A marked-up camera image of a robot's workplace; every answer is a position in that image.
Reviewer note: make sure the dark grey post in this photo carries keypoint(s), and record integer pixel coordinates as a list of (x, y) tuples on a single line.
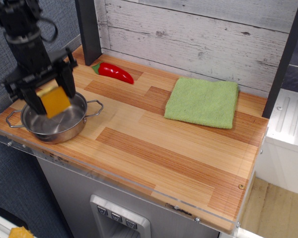
[(282, 68), (88, 27)]

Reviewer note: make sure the silver cabinet with dispenser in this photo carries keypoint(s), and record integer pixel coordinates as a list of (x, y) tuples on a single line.
[(114, 205)]

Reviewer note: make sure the yellow cube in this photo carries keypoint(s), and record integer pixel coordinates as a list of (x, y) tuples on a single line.
[(54, 100)]

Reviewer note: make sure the dark grey left post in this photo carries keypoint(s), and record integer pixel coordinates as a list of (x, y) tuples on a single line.
[(88, 27)]

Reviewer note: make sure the green towel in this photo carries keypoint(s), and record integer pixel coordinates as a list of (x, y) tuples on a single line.
[(203, 102)]

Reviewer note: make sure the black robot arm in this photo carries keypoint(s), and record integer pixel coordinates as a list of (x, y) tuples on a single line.
[(19, 18)]

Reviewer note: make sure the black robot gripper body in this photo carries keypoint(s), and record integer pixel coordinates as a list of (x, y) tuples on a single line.
[(35, 66)]

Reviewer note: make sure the clear acrylic table guard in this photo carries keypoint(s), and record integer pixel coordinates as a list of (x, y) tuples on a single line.
[(89, 171)]

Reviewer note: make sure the stainless steel pot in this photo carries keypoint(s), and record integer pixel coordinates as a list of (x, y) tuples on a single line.
[(61, 128)]

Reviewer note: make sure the dark grey right post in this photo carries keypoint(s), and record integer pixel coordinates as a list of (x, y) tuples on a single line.
[(282, 68)]

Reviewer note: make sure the yellow black object bottom left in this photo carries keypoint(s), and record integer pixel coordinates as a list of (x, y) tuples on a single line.
[(20, 232)]

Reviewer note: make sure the white toy sink unit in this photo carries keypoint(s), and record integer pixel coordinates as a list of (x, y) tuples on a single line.
[(277, 163)]

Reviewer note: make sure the red toy chili pepper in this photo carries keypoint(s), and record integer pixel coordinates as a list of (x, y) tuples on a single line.
[(112, 71)]

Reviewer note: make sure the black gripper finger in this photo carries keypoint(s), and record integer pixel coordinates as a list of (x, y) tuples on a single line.
[(65, 79), (33, 100)]

